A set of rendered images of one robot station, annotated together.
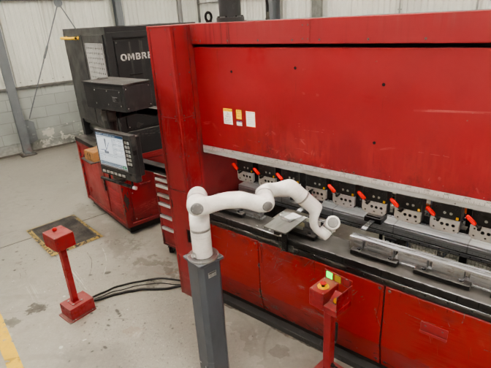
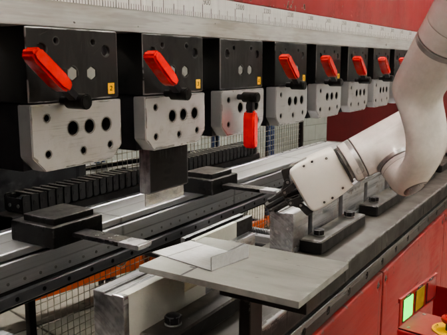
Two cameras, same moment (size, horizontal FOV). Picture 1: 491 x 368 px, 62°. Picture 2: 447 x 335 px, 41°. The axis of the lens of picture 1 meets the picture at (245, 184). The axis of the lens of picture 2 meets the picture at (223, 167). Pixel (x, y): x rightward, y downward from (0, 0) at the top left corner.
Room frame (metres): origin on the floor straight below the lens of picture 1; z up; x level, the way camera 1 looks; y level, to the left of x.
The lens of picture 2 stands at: (2.68, 0.59, 1.30)
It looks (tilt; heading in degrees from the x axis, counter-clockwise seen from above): 10 degrees down; 262
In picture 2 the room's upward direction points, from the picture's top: straight up
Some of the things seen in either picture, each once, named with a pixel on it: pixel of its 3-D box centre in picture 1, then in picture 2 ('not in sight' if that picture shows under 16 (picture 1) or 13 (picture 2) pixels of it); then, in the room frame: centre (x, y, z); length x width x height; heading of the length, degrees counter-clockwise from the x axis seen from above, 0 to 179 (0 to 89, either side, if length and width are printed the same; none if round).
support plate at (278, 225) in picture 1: (285, 222); (244, 266); (2.53, -0.26, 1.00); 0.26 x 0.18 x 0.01; 140
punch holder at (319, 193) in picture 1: (318, 185); (223, 86); (2.53, -0.49, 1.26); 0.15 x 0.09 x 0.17; 50
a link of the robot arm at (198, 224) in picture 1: (198, 208); not in sight; (2.18, 0.28, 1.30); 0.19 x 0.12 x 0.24; 4
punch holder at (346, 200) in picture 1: (346, 192); (274, 83); (2.40, -0.64, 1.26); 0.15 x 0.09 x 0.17; 50
